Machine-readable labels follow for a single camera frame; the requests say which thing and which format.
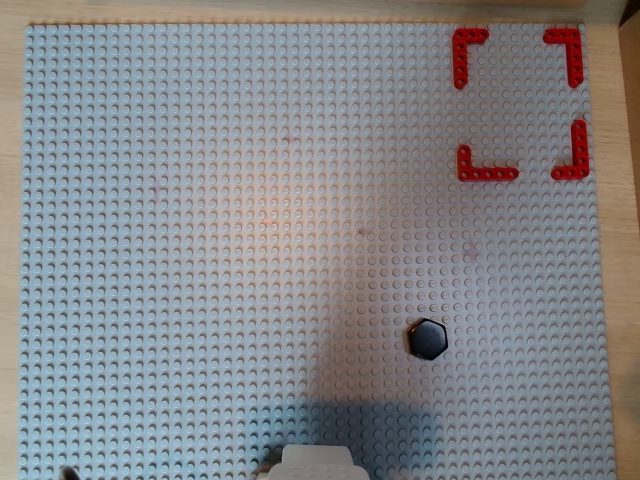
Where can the red L-shaped Lego beam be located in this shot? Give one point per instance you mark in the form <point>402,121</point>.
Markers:
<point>580,150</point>
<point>480,173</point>
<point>575,55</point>
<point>461,55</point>

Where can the black hexagonal Lego piece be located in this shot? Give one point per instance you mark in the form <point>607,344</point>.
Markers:
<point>427,341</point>

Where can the grey Lego baseplate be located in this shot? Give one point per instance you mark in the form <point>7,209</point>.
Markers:
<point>200,250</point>

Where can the brown cardboard box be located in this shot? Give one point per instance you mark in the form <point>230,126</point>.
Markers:
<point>631,12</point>

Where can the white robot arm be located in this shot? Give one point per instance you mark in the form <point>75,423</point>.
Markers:
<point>315,465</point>

